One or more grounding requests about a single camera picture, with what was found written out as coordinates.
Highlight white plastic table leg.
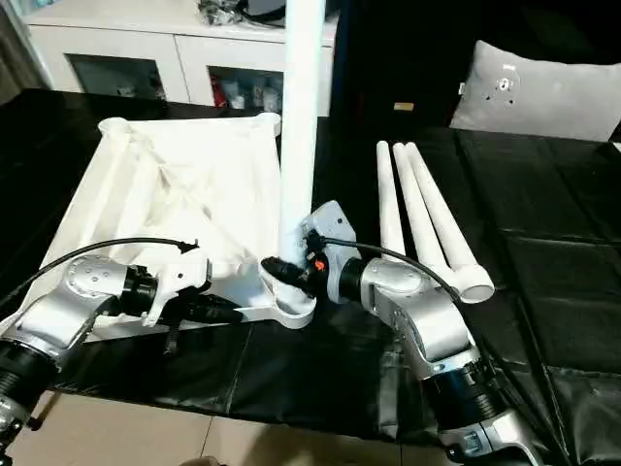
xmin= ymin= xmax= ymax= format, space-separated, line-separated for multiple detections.
xmin=391 ymin=142 xmax=450 ymax=273
xmin=405 ymin=142 xmax=495 ymax=305
xmin=276 ymin=0 xmax=327 ymax=307
xmin=376 ymin=139 xmax=407 ymax=256

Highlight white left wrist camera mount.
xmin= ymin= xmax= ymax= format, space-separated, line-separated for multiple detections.
xmin=140 ymin=247 xmax=212 ymax=329

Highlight black table mat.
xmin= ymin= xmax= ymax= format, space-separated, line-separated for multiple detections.
xmin=0 ymin=86 xmax=621 ymax=448

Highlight grey pillow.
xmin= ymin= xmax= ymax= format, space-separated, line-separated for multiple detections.
xmin=450 ymin=39 xmax=621 ymax=143

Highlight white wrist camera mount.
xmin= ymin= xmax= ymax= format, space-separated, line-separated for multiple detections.
xmin=300 ymin=198 xmax=360 ymax=305
xmin=140 ymin=247 xmax=212 ymax=329

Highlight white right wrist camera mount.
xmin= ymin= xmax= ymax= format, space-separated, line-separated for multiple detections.
xmin=300 ymin=198 xmax=360 ymax=305

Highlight grey pot on cabinet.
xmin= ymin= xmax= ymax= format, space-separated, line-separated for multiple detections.
xmin=245 ymin=0 xmax=287 ymax=28

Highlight white plastic table top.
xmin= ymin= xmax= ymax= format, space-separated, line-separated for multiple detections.
xmin=9 ymin=112 xmax=319 ymax=344

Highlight white glass-door cabinet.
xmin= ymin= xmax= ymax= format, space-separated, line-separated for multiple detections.
xmin=28 ymin=14 xmax=339 ymax=117

